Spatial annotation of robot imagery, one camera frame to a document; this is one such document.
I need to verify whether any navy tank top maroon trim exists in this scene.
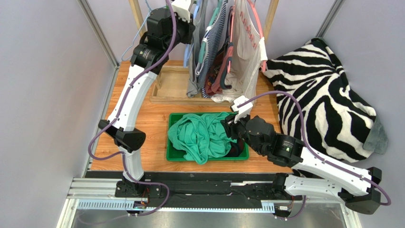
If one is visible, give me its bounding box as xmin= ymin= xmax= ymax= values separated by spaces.
xmin=225 ymin=139 xmax=244 ymax=157

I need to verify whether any green tank top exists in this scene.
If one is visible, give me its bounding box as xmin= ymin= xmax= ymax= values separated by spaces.
xmin=167 ymin=112 xmax=237 ymax=165

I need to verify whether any blue white striped tank top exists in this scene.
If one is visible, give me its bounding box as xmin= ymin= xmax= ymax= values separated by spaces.
xmin=195 ymin=0 xmax=229 ymax=98

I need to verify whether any grey tank top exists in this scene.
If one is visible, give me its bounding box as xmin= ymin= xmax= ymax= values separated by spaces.
xmin=186 ymin=0 xmax=208 ymax=98

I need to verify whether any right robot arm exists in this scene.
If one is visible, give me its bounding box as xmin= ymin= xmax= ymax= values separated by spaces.
xmin=221 ymin=114 xmax=382 ymax=215

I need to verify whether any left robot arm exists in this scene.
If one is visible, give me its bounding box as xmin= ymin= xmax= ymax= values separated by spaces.
xmin=98 ymin=4 xmax=195 ymax=197

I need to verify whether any maroon tank top dark trim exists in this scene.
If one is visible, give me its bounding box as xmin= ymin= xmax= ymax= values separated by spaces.
xmin=202 ymin=6 xmax=235 ymax=98

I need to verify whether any pink plastic hanger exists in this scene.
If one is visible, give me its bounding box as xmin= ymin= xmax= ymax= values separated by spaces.
xmin=232 ymin=0 xmax=267 ymax=72

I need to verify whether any teal plastic hanger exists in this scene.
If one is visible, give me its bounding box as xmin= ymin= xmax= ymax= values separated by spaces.
xmin=198 ymin=0 xmax=223 ymax=67

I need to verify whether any wooden clothes rack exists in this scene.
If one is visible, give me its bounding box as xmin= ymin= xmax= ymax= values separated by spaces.
xmin=127 ymin=0 xmax=281 ymax=106

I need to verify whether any zebra print blanket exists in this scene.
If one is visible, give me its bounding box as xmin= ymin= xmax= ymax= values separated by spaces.
xmin=264 ymin=38 xmax=388 ymax=163

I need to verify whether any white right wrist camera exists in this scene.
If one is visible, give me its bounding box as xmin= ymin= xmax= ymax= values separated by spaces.
xmin=231 ymin=95 xmax=253 ymax=123

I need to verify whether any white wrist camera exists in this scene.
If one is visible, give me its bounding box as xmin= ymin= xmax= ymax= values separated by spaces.
xmin=171 ymin=0 xmax=193 ymax=23
xmin=231 ymin=95 xmax=253 ymax=123

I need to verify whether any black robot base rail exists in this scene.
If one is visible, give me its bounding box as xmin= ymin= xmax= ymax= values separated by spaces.
xmin=67 ymin=171 xmax=333 ymax=219

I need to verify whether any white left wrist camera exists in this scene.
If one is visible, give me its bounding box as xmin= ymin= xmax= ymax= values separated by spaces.
xmin=171 ymin=0 xmax=193 ymax=23

